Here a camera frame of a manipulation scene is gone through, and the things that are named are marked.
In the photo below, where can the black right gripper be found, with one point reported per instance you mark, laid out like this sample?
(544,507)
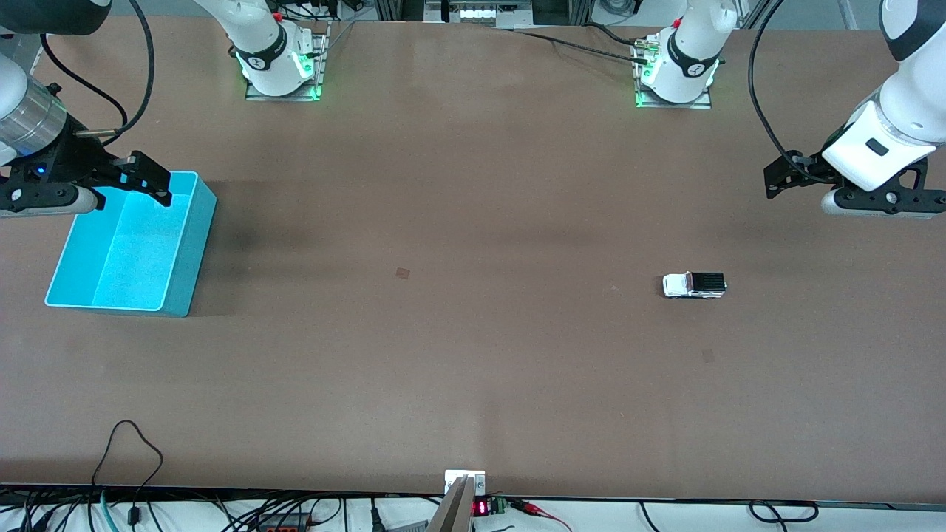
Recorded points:
(76,155)

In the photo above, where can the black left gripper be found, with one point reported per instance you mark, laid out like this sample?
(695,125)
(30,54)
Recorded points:
(811,167)

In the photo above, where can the white jeep toy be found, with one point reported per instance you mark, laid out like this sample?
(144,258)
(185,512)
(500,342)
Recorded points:
(676,284)

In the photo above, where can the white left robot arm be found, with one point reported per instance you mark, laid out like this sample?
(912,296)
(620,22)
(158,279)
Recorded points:
(680,85)

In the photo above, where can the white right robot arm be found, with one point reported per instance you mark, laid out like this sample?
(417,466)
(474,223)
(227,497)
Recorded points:
(273,74)

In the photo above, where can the cyan plastic bin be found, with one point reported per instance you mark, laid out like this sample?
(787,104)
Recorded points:
(133,258)

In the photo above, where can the lit control unit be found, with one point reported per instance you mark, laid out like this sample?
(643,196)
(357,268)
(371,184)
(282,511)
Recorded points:
(480,13)

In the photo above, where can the red digit display module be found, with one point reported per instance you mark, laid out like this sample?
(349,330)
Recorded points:
(482,507)

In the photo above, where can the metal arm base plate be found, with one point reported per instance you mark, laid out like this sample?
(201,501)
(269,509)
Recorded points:
(322,74)
(676,105)

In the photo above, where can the white metal bracket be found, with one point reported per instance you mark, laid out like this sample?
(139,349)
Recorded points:
(452,476)

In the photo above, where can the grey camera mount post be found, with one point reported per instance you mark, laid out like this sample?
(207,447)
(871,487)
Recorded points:
(452,513)

